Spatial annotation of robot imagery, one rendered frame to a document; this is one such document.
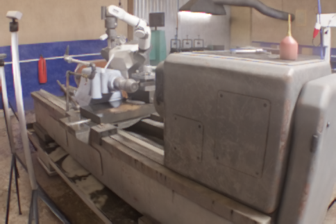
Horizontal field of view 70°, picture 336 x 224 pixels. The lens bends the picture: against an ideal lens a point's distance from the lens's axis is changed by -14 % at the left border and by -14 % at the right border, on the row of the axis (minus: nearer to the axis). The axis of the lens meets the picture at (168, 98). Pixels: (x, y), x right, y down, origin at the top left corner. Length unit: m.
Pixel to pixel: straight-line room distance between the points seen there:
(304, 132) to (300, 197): 0.22
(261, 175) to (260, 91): 0.27
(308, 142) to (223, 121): 0.30
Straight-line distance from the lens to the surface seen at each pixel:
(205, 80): 0.96
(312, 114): 0.82
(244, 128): 0.89
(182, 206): 1.23
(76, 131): 1.65
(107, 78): 1.89
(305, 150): 0.86
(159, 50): 6.08
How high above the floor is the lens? 1.41
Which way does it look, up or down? 13 degrees down
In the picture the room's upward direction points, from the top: straight up
